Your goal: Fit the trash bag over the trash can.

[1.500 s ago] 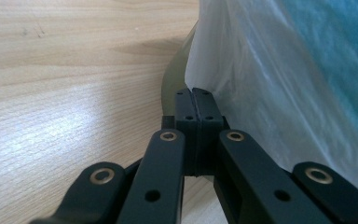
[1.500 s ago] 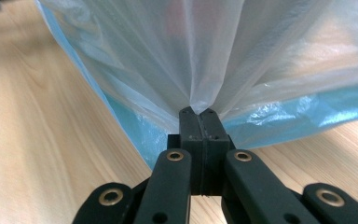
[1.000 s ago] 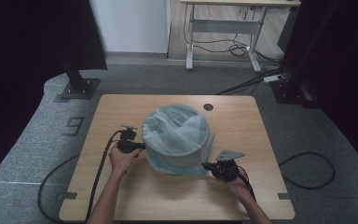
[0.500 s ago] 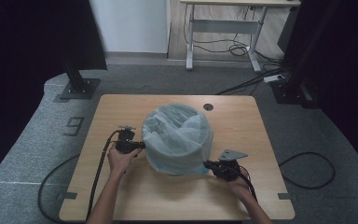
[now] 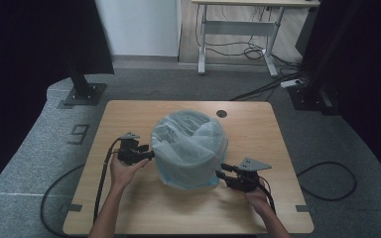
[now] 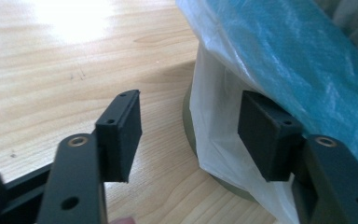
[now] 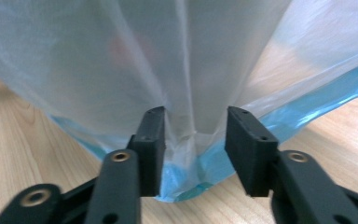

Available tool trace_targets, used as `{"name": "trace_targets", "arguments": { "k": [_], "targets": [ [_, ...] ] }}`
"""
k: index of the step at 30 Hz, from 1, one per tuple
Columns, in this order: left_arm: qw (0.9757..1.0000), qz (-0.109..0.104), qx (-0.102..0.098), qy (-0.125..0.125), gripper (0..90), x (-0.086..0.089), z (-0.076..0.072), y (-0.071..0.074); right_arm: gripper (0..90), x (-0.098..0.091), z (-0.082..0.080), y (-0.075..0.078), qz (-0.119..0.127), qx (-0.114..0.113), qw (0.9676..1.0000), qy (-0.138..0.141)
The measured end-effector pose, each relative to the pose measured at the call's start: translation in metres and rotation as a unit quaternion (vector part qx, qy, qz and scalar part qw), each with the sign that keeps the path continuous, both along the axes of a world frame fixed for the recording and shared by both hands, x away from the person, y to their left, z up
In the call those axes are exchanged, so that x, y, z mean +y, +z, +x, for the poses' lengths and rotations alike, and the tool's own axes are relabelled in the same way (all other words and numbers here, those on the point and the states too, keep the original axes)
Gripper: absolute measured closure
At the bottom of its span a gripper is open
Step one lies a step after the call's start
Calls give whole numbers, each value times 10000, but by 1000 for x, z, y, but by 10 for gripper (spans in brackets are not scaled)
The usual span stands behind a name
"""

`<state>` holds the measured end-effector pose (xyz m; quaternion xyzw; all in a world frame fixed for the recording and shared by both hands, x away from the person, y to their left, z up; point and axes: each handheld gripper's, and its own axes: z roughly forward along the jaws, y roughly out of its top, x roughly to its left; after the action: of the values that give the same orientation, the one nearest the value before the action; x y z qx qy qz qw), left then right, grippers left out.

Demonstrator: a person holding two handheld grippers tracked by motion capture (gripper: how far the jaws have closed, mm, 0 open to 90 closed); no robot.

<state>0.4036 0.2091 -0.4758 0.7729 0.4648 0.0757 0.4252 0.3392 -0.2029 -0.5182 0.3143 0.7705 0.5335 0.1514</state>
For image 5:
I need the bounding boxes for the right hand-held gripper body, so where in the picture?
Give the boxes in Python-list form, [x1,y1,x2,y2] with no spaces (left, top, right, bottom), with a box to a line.
[231,158,273,192]

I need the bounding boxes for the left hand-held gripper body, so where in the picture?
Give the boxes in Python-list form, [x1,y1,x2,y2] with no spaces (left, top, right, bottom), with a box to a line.
[117,132,143,166]

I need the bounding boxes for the green plastic bin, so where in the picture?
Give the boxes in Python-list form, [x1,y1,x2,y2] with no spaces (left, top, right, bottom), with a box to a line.
[152,110,228,189]

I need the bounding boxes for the white plastic bag blue strip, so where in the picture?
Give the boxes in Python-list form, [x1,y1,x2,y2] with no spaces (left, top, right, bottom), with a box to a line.
[150,109,229,190]

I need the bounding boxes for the person's left hand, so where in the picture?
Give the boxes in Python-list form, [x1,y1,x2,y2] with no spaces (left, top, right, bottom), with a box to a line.
[109,155,150,192]

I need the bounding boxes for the person's right hand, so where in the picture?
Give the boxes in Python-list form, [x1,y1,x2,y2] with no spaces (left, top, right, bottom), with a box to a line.
[244,187,274,216]

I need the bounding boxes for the black stand base left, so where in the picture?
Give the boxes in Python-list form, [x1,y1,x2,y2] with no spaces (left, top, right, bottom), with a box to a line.
[63,60,108,107]

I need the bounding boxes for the grey tape strip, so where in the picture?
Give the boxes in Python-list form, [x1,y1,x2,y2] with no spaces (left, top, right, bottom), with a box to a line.
[60,203,83,213]

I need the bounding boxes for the white power strip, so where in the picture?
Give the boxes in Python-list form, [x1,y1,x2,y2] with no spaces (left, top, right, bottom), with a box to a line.
[280,78,304,89]

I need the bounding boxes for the dark curtain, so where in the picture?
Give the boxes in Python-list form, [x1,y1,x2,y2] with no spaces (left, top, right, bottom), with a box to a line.
[0,0,115,199]
[295,0,381,183]

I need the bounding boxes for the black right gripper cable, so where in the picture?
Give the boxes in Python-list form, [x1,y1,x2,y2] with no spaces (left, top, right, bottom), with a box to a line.
[257,182,277,213]

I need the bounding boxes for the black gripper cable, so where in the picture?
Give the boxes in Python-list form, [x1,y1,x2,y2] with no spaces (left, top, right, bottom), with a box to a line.
[257,182,277,213]
[40,138,122,238]

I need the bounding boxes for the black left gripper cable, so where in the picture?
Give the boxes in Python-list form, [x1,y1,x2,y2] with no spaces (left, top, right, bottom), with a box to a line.
[40,138,122,238]

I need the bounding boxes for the black cables along floor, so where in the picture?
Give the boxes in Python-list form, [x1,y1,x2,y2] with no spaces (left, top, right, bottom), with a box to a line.
[229,69,310,102]

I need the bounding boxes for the black looped floor cable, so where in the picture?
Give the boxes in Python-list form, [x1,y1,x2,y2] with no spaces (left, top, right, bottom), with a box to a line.
[296,161,358,202]

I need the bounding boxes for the black stand with base plate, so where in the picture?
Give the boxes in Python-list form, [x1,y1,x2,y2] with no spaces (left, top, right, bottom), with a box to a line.
[287,0,365,116]

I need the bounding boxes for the black cables under desk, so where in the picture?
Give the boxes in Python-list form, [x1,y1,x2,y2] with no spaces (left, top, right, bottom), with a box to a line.
[194,4,307,67]

